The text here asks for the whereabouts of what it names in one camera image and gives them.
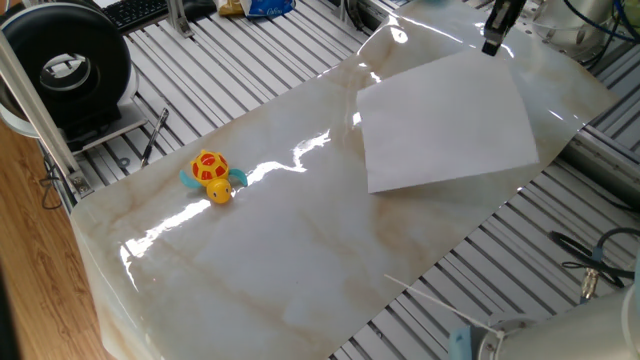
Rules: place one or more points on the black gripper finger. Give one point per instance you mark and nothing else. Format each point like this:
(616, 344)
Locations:
(511, 10)
(494, 40)

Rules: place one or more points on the white paper sheet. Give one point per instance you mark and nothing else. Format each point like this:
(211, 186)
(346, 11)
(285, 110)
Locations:
(445, 125)

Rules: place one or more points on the blue snack bag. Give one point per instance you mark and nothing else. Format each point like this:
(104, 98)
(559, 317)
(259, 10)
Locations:
(267, 7)

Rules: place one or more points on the yellow snack bag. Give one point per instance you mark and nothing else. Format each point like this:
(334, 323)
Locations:
(230, 7)

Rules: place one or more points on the white zip tie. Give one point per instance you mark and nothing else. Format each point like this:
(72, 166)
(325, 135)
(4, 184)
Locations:
(440, 302)

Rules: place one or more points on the glossy marble pattern mat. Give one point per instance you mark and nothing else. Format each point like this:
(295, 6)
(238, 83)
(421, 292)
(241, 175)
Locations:
(300, 260)

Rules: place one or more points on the black computer mouse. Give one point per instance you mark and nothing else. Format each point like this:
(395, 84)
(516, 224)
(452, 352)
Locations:
(200, 9)

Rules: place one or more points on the yellow turtle bath toy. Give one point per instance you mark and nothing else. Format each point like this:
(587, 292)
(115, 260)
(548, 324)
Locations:
(210, 167)

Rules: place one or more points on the short aluminium upright profile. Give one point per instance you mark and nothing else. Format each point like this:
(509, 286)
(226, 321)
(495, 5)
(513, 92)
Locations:
(176, 17)

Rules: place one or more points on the black pen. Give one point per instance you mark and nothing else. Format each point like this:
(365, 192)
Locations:
(155, 135)

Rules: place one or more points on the black keyboard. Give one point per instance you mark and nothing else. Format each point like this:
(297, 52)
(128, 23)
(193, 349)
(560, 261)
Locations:
(135, 12)

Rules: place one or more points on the metal washer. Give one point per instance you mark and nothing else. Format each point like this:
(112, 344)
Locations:
(120, 163)

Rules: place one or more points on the silver cylinder mount with plate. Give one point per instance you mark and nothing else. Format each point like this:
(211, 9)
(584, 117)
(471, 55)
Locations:
(555, 25)

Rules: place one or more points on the aluminium side rail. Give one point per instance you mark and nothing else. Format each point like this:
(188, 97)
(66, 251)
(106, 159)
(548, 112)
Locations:
(595, 160)

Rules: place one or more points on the white fan base plate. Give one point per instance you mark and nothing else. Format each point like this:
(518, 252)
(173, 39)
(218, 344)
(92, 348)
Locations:
(127, 122)

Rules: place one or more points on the metal corner bracket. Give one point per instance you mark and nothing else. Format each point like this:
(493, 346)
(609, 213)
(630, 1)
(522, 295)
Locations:
(81, 184)

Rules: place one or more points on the aluminium frame strut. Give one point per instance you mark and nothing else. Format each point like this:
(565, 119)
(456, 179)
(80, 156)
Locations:
(37, 112)

